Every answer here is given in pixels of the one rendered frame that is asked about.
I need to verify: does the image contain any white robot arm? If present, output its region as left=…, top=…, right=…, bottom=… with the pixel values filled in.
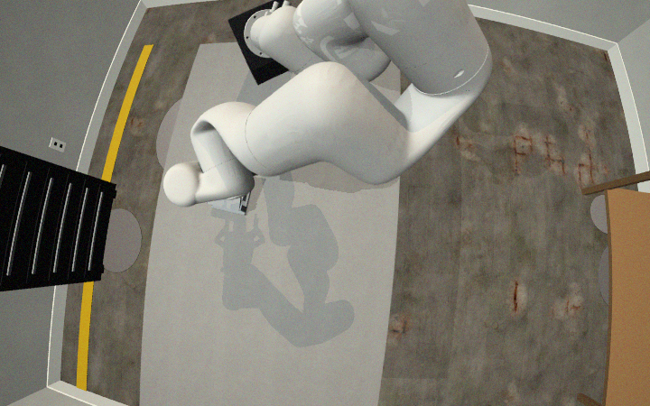
left=163, top=0, right=493, bottom=207

